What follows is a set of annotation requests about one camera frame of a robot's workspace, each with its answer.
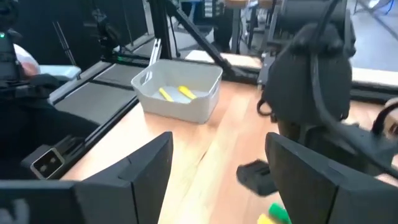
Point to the grey plastic bin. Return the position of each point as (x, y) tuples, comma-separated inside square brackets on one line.
[(177, 110)]

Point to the black curtain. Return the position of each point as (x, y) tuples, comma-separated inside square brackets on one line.
[(77, 25)]

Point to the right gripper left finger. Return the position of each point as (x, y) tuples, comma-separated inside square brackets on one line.
[(124, 193)]

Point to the thick yellow highlighter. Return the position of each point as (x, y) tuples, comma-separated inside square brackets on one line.
[(265, 220)]

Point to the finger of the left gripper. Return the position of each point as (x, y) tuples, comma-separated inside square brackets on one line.
[(255, 177)]

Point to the thin yellow marker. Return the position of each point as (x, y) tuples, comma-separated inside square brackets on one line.
[(187, 92), (166, 95)]

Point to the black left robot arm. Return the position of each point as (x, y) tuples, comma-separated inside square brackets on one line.
[(311, 77)]

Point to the green marker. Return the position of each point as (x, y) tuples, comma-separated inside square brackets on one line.
[(280, 214)]

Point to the silver metal bracket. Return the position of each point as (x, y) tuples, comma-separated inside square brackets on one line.
[(155, 53)]

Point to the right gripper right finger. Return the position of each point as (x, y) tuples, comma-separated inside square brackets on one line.
[(326, 199)]

